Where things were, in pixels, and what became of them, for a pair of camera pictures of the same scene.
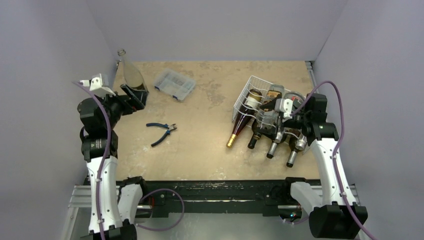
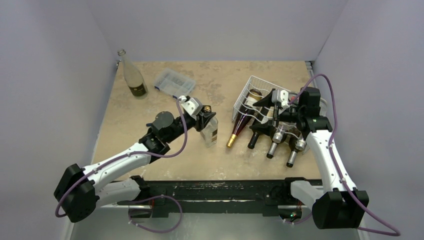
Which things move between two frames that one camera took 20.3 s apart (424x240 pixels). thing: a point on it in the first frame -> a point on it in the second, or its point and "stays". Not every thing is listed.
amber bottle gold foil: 250,106 stays
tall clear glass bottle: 133,78 stays
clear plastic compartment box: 174,84 stays
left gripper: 133,99 -> 201,120
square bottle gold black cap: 275,91 -> 209,133
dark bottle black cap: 256,136 stays
